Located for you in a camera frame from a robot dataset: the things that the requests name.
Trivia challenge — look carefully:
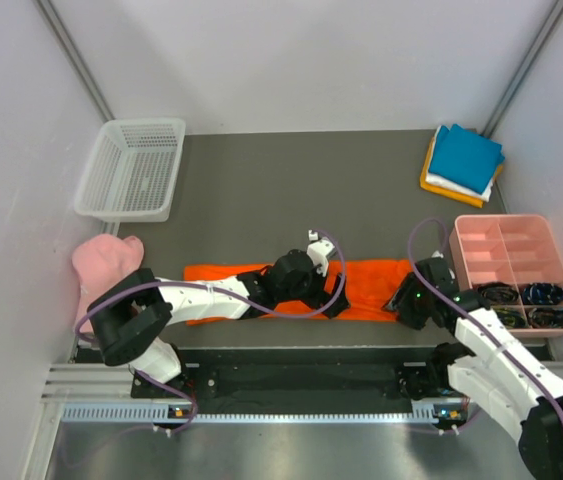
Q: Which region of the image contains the orange t shirt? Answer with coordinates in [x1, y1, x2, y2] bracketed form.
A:
[183, 259, 411, 323]

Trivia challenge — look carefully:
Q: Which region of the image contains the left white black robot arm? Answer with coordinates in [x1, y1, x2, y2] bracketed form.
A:
[87, 241, 350, 397]

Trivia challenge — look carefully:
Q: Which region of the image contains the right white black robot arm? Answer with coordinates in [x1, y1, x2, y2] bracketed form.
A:
[383, 257, 563, 479]

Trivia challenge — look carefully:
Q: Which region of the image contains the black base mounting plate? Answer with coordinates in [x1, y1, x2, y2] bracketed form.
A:
[130, 347, 467, 401]

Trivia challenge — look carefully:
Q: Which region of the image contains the dark green rolled sock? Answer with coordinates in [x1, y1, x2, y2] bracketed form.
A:
[492, 306, 529, 330]

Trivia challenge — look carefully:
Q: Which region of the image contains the pink compartment organizer tray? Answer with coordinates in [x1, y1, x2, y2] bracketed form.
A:
[449, 214, 563, 339]

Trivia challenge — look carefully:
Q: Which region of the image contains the folded yellow t shirt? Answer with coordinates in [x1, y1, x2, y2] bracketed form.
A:
[419, 129, 503, 208]

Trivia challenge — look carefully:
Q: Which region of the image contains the folded white t shirt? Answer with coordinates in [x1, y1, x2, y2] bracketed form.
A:
[428, 125, 486, 194]

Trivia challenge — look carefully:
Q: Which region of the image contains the folded blue t shirt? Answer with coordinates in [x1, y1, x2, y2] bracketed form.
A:
[429, 124, 505, 193]

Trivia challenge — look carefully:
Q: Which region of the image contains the white perforated plastic basket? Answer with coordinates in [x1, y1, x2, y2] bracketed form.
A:
[74, 117, 186, 223]

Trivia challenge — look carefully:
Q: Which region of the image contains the pink baseball cap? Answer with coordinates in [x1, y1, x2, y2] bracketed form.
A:
[72, 234, 144, 323]

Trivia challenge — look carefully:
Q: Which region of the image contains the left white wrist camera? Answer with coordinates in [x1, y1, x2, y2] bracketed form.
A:
[306, 230, 336, 277]

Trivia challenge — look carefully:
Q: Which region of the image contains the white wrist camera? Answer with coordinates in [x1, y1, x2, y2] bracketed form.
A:
[306, 230, 336, 277]
[432, 250, 456, 279]

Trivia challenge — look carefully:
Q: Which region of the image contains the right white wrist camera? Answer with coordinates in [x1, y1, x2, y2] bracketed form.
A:
[432, 250, 456, 279]

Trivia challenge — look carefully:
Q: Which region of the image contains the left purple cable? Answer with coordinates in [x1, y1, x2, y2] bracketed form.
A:
[73, 228, 348, 435]

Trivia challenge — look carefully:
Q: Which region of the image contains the purple cable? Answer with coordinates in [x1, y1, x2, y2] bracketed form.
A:
[73, 228, 348, 435]
[406, 216, 563, 480]

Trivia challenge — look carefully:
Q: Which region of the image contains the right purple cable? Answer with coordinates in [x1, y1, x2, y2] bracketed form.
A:
[406, 216, 563, 480]

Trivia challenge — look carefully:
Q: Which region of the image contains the grey slotted cable duct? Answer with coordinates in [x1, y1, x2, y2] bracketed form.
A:
[61, 403, 439, 424]

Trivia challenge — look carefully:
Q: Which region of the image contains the aluminium frame rail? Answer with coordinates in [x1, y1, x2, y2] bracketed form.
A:
[41, 364, 133, 402]

